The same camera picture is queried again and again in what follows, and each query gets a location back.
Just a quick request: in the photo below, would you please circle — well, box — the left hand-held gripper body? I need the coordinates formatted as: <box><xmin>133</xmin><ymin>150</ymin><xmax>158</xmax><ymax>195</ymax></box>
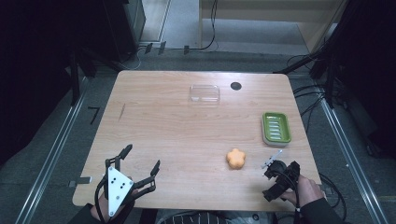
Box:
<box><xmin>104</xmin><ymin>158</ymin><xmax>157</xmax><ymax>217</ymax></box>

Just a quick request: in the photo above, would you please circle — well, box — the black hanging cable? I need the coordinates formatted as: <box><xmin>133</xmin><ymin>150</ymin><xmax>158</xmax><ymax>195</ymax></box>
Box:
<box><xmin>190</xmin><ymin>0</ymin><xmax>219</xmax><ymax>52</ymax></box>

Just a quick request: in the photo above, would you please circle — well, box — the person's right hand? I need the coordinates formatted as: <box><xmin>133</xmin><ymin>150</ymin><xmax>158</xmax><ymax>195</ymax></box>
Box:
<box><xmin>279</xmin><ymin>175</ymin><xmax>326</xmax><ymax>209</ymax></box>

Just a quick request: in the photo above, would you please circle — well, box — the person's striped clothing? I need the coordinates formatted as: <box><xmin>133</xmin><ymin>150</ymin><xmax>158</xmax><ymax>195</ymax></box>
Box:
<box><xmin>157</xmin><ymin>211</ymin><xmax>233</xmax><ymax>224</ymax></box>

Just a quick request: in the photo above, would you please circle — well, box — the dark cabinet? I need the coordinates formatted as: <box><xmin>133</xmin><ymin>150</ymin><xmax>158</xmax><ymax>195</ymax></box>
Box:
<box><xmin>102</xmin><ymin>0</ymin><xmax>148</xmax><ymax>63</ymax></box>

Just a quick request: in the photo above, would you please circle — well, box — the orange flower-shaped soap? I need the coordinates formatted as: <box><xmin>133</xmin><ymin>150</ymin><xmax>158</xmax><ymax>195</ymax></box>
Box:
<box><xmin>225</xmin><ymin>147</ymin><xmax>247</xmax><ymax>171</ymax></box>

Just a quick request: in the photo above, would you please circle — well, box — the clear plastic box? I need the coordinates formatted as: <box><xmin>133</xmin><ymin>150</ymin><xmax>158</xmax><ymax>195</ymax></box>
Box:
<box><xmin>189</xmin><ymin>84</ymin><xmax>221</xmax><ymax>105</ymax></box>

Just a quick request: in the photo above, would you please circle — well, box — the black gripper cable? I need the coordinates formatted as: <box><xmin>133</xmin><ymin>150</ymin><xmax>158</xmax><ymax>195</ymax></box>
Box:
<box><xmin>93</xmin><ymin>175</ymin><xmax>110</xmax><ymax>224</ymax></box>
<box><xmin>279</xmin><ymin>170</ymin><xmax>303</xmax><ymax>224</ymax></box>

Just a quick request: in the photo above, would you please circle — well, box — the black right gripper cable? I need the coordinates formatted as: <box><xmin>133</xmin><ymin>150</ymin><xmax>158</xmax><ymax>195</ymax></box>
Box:
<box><xmin>279</xmin><ymin>170</ymin><xmax>303</xmax><ymax>224</ymax></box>

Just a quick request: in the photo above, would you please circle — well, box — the metal floor rail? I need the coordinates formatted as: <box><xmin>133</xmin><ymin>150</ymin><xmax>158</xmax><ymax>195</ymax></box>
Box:
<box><xmin>318</xmin><ymin>96</ymin><xmax>390</xmax><ymax>224</ymax></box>
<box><xmin>14</xmin><ymin>77</ymin><xmax>90</xmax><ymax>224</ymax></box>

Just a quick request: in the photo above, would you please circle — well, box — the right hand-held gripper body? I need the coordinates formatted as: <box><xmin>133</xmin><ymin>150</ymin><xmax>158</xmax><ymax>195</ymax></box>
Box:
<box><xmin>261</xmin><ymin>149</ymin><xmax>302</xmax><ymax>203</ymax></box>

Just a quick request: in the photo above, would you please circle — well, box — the grey tape strip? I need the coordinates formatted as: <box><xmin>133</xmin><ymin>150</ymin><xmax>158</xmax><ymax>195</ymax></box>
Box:
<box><xmin>68</xmin><ymin>175</ymin><xmax>93</xmax><ymax>189</ymax></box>

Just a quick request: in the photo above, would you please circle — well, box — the bundle of black floor cables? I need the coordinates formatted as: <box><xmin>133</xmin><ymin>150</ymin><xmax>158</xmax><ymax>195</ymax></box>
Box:
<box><xmin>286</xmin><ymin>54</ymin><xmax>347</xmax><ymax>134</ymax></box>

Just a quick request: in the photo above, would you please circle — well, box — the person's left hand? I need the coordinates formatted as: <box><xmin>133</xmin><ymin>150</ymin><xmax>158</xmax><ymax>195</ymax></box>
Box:
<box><xmin>90</xmin><ymin>176</ymin><xmax>138</xmax><ymax>223</ymax></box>

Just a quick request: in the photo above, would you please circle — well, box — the green soap dish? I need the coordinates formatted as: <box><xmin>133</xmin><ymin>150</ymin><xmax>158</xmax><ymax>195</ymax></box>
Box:
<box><xmin>261</xmin><ymin>111</ymin><xmax>292</xmax><ymax>148</ymax></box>

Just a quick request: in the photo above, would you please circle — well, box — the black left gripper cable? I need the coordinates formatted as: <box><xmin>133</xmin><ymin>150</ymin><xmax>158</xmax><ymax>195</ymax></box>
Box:
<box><xmin>93</xmin><ymin>175</ymin><xmax>110</xmax><ymax>224</ymax></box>

